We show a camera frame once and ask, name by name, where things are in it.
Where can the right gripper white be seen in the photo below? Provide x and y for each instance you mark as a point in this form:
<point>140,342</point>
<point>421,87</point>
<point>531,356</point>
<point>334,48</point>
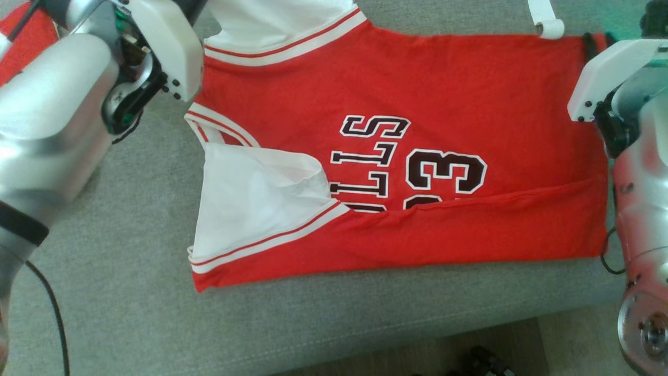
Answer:
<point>605,73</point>

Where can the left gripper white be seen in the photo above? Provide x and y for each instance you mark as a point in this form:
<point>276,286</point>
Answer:
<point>175,47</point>

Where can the red shorts with white trim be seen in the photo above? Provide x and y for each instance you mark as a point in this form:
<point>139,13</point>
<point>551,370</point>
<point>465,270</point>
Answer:
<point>31,47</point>

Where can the red basketball jersey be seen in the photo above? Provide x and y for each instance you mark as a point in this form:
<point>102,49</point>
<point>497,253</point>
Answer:
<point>417,78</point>

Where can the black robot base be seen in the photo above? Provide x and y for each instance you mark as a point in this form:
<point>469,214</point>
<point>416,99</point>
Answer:
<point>485,363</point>

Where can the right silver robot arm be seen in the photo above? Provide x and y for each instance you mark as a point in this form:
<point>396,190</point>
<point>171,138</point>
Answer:
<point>642,198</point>

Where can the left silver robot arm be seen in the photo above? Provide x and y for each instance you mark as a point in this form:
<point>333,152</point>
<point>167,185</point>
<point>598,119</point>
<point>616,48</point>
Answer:
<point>52,130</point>

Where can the white tape strip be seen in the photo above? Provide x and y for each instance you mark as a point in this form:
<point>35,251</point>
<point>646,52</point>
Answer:
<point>545,21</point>

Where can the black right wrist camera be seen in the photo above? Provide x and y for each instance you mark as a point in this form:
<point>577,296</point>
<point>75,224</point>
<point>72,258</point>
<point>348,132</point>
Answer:
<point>655,18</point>

